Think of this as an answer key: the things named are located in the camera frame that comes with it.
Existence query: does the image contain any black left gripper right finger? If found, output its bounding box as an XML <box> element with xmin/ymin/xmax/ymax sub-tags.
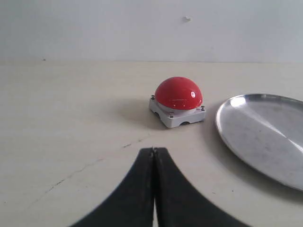
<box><xmin>153</xmin><ymin>148</ymin><xmax>247</xmax><ymax>227</ymax></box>

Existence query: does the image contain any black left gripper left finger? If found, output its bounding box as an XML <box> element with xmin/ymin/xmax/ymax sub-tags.
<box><xmin>72</xmin><ymin>148</ymin><xmax>154</xmax><ymax>227</ymax></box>

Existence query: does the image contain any red dome push button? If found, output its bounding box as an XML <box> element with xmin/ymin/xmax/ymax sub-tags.
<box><xmin>149</xmin><ymin>77</ymin><xmax>206</xmax><ymax>128</ymax></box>

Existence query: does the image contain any round steel plate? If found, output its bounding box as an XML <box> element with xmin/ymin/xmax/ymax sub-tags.
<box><xmin>215</xmin><ymin>94</ymin><xmax>303</xmax><ymax>191</ymax></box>

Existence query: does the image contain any white wall peg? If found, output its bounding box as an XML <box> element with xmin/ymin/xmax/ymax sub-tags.
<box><xmin>183</xmin><ymin>16</ymin><xmax>191</xmax><ymax>23</ymax></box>

